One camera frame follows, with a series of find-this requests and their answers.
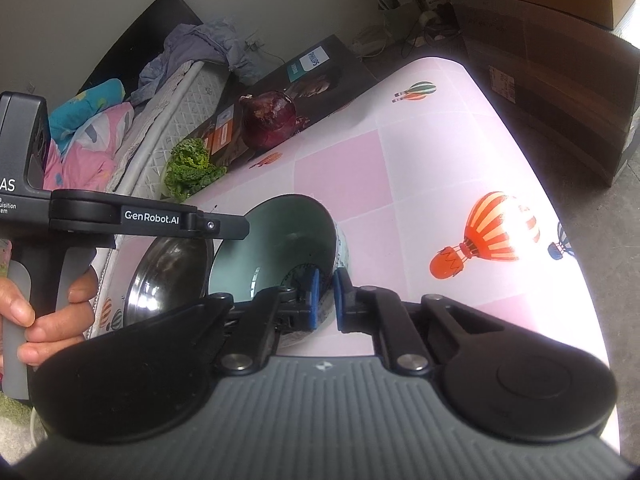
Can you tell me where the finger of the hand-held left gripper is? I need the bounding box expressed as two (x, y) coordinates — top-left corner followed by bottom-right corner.
(49, 188), (250, 242)

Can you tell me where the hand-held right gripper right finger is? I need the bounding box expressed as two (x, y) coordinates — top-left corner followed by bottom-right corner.
(332, 267), (507, 377)

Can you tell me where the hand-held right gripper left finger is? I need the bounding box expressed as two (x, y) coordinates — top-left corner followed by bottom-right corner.
(207, 267), (322, 377)

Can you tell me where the steel bowl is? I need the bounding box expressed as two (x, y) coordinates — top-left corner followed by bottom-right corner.
(122, 236), (216, 332)

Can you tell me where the green ceramic bowl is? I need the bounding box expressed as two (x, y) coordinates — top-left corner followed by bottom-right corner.
(206, 193), (353, 355)

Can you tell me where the person's left hand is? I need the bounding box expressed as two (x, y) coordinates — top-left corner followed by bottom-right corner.
(0, 265), (99, 368)

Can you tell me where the green leafy vegetable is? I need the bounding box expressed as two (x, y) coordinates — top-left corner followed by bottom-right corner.
(164, 137), (228, 200)

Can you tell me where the white quilted mattress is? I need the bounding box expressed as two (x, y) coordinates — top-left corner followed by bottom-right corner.
(90, 57), (246, 281)

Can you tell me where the pink balloon-print tablecloth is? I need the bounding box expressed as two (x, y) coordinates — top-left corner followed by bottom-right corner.
(92, 55), (623, 441)

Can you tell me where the dark headboard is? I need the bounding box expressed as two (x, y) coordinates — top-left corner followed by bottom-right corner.
(75, 0), (201, 97)

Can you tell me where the grey clothing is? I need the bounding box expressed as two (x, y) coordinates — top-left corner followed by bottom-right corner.
(137, 20), (266, 93)

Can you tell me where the dark printed carton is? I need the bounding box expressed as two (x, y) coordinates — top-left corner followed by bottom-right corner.
(187, 35), (379, 171)

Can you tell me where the large dark cardboard box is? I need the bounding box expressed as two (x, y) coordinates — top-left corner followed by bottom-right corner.
(450, 0), (640, 188)

